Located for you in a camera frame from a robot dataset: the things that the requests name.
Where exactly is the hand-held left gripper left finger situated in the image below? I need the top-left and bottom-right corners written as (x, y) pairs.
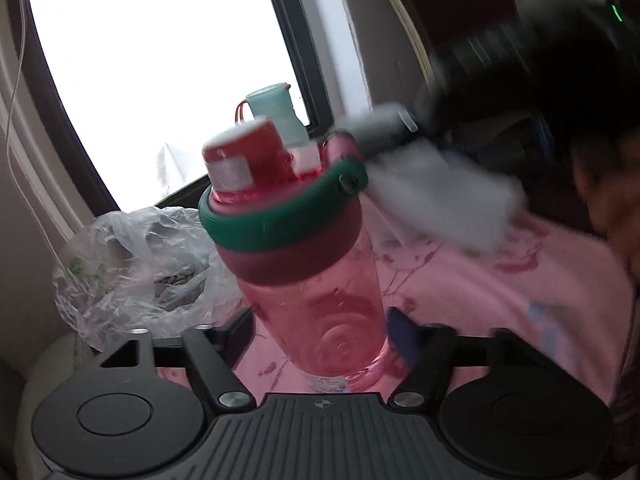
top-left (100, 307), bottom-right (257, 409)

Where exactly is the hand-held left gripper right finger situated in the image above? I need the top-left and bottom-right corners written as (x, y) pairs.
top-left (386, 308), bottom-right (539, 407)

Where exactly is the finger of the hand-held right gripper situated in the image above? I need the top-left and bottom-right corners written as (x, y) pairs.
top-left (345, 102), bottom-right (419, 157)

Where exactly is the pink water bottle green ring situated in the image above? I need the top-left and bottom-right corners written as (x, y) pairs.
top-left (198, 116), bottom-right (408, 392)

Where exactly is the grey cleaning cloth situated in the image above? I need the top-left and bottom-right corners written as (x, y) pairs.
top-left (367, 140), bottom-right (529, 257)

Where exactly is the person's right forearm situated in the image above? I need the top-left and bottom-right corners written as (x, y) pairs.
top-left (572, 132), bottom-right (640, 288)

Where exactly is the pink printed blanket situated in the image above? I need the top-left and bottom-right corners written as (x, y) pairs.
top-left (235, 195), bottom-right (628, 407)

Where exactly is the light blue bottle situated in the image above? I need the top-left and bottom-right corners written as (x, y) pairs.
top-left (235, 82), bottom-right (311, 150)

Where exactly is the clear plastic bag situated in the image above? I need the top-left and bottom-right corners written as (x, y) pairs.
top-left (52, 206), bottom-right (242, 352)

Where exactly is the window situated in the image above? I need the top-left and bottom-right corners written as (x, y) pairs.
top-left (24, 0), bottom-right (323, 203)

